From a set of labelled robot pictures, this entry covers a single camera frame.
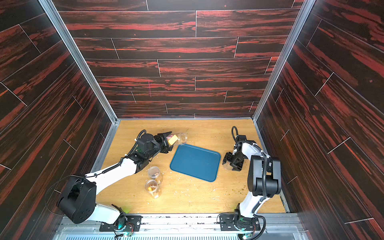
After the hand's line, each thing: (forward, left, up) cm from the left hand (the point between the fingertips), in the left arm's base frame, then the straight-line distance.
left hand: (175, 134), depth 80 cm
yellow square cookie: (-4, +1, 0) cm, 4 cm away
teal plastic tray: (-4, -12, -25) cm, 27 cm away
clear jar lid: (-6, -32, -24) cm, 40 cm away
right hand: (-6, -34, -23) cm, 42 cm away
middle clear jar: (-14, +13, -19) cm, 27 cm away
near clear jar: (-23, +12, -17) cm, 31 cm away
